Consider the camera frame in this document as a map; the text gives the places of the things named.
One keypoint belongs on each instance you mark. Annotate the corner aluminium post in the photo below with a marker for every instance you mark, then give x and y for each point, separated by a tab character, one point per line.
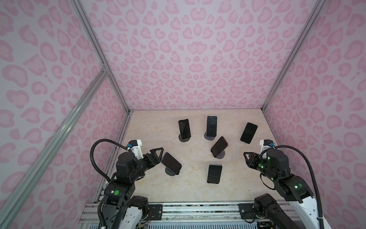
86	24
308	26

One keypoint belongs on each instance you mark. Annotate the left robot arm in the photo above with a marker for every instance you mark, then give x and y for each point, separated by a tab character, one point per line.
108	214

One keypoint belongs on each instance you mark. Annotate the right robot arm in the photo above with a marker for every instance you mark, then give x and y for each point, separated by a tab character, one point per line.
305	201

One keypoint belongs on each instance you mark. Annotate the left diagonal aluminium bar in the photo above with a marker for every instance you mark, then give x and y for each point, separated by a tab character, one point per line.
17	199

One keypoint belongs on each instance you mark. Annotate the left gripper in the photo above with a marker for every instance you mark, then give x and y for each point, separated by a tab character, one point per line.
156	159

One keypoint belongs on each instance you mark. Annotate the centre purple stand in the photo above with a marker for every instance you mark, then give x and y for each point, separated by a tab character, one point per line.
221	155

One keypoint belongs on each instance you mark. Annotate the back left dark stand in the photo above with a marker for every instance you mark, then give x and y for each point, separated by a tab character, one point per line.
183	139

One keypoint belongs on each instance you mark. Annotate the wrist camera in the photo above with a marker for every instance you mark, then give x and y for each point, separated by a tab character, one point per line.
266	144
135	146

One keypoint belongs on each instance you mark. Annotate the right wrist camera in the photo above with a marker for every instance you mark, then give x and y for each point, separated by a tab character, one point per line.
266	144

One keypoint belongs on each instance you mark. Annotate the back centre dark stand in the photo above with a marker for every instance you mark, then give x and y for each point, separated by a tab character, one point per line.
209	138

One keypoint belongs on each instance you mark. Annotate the dark stand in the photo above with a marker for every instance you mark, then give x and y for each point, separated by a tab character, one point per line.
209	138
183	139
169	172

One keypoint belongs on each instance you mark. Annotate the black phone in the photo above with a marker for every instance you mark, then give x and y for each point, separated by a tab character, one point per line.
248	133
184	128
214	173
170	162
211	127

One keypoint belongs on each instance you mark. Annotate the centre pink-edged phone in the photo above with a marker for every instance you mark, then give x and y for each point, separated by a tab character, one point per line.
219	146

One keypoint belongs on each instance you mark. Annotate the right corner aluminium post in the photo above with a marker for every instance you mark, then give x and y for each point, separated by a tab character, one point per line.
308	26

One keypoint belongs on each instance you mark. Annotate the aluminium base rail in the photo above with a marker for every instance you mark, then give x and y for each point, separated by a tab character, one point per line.
211	215

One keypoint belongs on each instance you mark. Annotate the left corner aluminium post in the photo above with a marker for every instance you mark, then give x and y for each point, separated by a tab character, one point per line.
86	24

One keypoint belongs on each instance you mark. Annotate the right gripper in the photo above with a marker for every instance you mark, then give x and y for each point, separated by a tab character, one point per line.
252	158

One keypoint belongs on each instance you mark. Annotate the front left dark stand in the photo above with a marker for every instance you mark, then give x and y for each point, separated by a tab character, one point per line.
169	172

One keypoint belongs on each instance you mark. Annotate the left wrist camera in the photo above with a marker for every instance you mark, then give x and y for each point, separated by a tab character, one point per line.
135	146

